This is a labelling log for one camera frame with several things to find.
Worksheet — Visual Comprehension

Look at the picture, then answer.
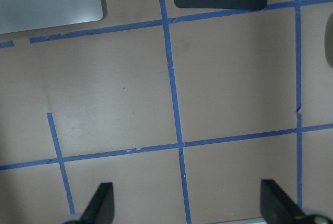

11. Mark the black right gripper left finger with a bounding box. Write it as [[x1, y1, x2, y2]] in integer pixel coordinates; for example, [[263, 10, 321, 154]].
[[81, 182, 115, 223]]

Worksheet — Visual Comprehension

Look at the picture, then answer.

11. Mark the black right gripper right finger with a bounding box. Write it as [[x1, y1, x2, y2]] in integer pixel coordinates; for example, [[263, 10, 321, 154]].
[[260, 179, 310, 224]]

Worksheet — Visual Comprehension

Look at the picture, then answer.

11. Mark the white computer mouse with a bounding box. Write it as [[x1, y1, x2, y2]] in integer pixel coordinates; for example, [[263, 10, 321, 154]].
[[324, 14, 333, 67]]

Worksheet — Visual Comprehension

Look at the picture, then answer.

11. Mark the silver closed laptop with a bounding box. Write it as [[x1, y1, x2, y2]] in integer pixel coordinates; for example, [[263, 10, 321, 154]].
[[1, 0, 104, 34]]

